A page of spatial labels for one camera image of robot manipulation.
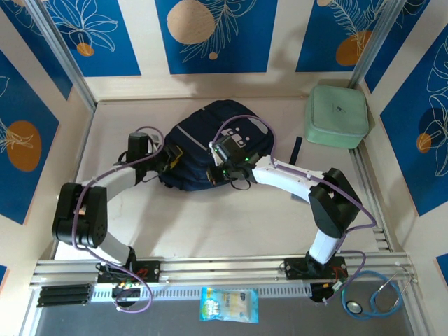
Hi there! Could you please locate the navy blue backpack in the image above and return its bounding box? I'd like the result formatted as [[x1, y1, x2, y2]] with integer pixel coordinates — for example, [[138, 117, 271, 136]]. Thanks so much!
[[157, 99, 304, 192]]

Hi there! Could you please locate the mint green zip pouch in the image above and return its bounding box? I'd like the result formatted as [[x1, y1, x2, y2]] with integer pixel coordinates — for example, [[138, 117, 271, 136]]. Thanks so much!
[[303, 85, 370, 151]]

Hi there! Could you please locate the blue poster beige circle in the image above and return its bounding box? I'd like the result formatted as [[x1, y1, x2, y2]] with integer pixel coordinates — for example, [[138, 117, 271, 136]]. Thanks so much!
[[155, 0, 279, 75]]

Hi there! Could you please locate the blue snack packet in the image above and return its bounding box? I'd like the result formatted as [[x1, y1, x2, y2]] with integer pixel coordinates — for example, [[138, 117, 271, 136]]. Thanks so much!
[[199, 286, 260, 323]]

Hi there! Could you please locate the blue poster white flower outline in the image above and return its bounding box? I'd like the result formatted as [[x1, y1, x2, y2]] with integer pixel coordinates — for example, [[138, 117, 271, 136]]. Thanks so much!
[[43, 0, 142, 78]]

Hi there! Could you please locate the blue poster orange circle leaf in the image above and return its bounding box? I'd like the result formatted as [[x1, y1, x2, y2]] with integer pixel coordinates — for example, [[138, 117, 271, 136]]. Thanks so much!
[[0, 50, 61, 225]]

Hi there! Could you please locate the blue poster orange circle feather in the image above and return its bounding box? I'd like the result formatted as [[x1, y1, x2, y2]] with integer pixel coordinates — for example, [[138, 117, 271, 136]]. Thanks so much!
[[295, 0, 393, 74]]

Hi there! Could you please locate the black ribbed bar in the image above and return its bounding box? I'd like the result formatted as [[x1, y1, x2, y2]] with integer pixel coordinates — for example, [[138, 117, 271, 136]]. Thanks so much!
[[36, 283, 92, 308]]

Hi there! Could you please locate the blue poster white leaf outline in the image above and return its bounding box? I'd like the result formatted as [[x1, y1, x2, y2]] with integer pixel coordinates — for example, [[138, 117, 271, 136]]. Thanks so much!
[[0, 5, 74, 102], [363, 0, 432, 95]]

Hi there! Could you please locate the blue poster dark circle leaf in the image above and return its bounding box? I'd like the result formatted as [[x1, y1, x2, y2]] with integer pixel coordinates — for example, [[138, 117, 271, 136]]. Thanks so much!
[[379, 24, 448, 217]]

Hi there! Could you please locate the blue stethoscope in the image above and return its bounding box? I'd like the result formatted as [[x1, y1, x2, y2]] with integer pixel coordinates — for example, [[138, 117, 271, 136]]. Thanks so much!
[[341, 267, 416, 320]]

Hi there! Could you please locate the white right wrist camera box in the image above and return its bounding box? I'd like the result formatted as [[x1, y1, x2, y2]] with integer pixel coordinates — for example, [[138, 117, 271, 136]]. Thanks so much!
[[208, 141, 221, 165]]

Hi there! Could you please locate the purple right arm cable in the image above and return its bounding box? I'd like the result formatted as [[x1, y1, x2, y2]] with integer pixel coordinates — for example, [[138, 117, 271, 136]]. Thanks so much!
[[213, 115, 378, 306]]

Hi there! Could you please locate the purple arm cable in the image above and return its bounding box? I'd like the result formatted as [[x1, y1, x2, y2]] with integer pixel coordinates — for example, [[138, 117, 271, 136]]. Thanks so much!
[[71, 125, 165, 313], [213, 115, 378, 306]]

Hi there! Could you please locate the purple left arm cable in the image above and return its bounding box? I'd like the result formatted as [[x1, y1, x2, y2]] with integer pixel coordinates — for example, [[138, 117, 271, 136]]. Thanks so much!
[[71, 125, 165, 313]]

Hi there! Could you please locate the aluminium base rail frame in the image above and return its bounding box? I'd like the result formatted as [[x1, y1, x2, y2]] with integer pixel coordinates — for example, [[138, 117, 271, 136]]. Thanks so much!
[[29, 252, 419, 291]]

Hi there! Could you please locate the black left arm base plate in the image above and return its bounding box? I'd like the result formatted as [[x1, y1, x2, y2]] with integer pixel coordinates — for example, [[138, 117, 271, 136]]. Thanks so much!
[[97, 259, 162, 284]]

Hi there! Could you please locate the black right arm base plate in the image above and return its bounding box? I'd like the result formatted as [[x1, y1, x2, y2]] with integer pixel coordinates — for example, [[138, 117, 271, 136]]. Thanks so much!
[[283, 257, 347, 281]]

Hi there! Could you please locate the white slotted cable duct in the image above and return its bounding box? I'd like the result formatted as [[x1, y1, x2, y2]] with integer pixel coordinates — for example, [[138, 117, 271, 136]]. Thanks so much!
[[90, 282, 312, 302]]

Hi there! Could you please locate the aluminium corner post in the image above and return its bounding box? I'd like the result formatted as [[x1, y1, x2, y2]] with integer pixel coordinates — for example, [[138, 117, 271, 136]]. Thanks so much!
[[26, 0, 96, 108], [348, 0, 409, 90]]

